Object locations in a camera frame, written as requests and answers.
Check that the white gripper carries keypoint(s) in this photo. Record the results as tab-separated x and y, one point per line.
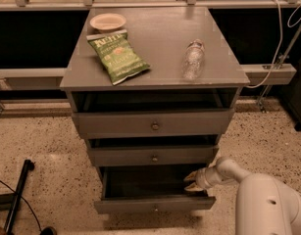
202	179

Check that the grey bottom drawer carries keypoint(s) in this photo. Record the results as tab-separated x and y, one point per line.
150	188

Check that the grey drawer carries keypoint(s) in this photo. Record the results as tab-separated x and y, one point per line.
154	155
151	124
150	188

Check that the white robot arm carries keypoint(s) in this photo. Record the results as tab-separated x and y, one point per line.
263	206

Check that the grey wooden drawer cabinet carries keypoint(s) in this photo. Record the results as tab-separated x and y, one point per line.
160	36

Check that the grey middle drawer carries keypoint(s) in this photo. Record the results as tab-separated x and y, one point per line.
154	155

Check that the grey top drawer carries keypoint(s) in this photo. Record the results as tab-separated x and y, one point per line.
151	124

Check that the clear plastic water bottle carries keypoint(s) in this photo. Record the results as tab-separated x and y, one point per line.
193	60

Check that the dark cabinet at right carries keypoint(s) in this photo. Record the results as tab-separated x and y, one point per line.
291	96

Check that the black round foot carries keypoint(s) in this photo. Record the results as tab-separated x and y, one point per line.
48	231

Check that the green chip bag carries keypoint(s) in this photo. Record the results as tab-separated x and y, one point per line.
117	56

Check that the beige paper bowl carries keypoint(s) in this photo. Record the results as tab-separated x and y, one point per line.
108	22

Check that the black stand leg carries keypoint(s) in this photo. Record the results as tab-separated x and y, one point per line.
10	202

